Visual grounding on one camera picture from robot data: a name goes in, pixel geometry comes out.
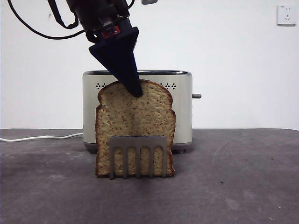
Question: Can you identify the white power cable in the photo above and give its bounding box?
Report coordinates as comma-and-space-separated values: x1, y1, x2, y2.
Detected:
0, 132, 84, 142

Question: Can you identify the white wall socket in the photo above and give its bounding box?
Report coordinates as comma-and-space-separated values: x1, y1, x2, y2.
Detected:
276, 4, 297, 26

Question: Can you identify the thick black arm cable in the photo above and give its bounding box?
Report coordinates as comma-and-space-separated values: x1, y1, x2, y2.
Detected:
7, 0, 85, 40

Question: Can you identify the steel bread rack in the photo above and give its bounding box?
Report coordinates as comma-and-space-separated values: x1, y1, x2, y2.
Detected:
109, 136, 168, 180

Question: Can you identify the brown bread slice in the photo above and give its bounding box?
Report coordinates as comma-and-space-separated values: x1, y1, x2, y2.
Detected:
94, 79, 176, 178

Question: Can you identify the black arm strap cable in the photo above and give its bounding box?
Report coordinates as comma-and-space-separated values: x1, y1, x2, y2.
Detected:
47, 0, 79, 30

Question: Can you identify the cream steel toaster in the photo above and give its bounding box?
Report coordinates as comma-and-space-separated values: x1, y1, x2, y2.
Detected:
82, 69, 194, 154

